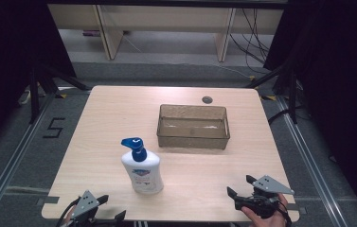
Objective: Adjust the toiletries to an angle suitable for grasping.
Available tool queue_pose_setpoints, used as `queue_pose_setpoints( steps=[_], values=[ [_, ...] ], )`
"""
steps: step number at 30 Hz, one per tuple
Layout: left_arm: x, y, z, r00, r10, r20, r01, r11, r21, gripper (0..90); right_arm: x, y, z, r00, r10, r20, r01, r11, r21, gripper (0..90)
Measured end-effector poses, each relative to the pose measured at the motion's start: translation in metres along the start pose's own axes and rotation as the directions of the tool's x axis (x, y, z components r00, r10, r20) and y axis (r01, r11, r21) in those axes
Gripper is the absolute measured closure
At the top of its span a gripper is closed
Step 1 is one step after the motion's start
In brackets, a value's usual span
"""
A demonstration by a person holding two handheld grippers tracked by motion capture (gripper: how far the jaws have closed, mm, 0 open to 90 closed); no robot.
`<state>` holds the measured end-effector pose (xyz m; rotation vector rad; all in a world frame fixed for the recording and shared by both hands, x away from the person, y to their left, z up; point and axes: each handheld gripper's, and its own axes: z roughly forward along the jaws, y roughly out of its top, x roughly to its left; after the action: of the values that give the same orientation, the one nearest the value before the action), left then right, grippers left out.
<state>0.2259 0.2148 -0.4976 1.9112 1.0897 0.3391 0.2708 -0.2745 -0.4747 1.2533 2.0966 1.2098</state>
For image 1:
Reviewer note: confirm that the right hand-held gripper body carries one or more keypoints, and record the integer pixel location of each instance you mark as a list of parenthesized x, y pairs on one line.
[(269, 185)]

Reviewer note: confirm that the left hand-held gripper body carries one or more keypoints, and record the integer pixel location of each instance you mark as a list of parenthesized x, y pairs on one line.
[(84, 203)]

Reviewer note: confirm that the white bottle with blue pump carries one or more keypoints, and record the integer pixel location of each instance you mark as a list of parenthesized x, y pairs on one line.
[(143, 171)]

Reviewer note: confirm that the translucent brown plastic box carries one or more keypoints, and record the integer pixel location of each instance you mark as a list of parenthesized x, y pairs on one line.
[(193, 127)]

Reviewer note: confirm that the person's left hand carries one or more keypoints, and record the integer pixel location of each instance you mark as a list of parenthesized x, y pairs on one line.
[(68, 219)]

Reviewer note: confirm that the person's right hand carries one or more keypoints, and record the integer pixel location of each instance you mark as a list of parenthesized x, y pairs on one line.
[(263, 220)]

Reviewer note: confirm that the grey tape strip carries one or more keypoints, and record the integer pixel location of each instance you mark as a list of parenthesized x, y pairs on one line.
[(48, 200), (296, 208)]

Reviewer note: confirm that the yellow floor tape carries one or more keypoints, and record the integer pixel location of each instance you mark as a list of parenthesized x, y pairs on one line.
[(61, 95), (269, 97)]

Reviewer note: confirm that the round grey table grommet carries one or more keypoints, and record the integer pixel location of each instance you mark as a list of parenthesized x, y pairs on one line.
[(207, 100)]

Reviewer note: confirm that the black metal stand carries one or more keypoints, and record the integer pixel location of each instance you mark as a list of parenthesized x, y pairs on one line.
[(293, 94), (34, 94)]

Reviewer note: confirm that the white power strip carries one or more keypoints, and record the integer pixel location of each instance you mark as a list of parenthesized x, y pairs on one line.
[(24, 97)]

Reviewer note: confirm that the dark curtain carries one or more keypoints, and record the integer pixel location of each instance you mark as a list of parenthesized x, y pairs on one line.
[(340, 63), (5, 47)]

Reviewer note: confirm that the small pink item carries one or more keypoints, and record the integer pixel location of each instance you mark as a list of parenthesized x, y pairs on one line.
[(91, 33)]

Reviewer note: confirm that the metal floor rail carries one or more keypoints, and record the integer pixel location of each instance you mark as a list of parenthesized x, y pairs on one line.
[(308, 164), (15, 160)]

